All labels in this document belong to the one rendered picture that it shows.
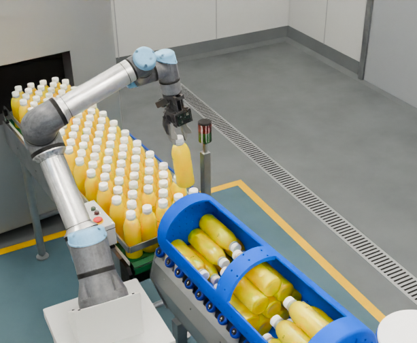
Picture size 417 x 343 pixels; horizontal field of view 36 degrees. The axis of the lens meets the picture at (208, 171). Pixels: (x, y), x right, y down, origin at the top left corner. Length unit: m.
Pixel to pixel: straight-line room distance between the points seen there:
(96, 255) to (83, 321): 0.19
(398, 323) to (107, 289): 0.97
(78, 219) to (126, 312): 0.36
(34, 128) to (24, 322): 1.95
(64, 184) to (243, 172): 2.97
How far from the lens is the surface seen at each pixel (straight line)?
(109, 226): 2.53
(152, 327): 2.01
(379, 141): 5.52
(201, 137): 2.90
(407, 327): 2.25
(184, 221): 2.47
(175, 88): 2.25
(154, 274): 2.64
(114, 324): 1.94
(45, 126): 2.02
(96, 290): 1.91
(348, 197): 4.72
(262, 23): 7.47
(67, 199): 2.09
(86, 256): 1.92
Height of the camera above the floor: 2.57
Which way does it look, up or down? 31 degrees down
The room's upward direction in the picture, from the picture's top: 1 degrees counter-clockwise
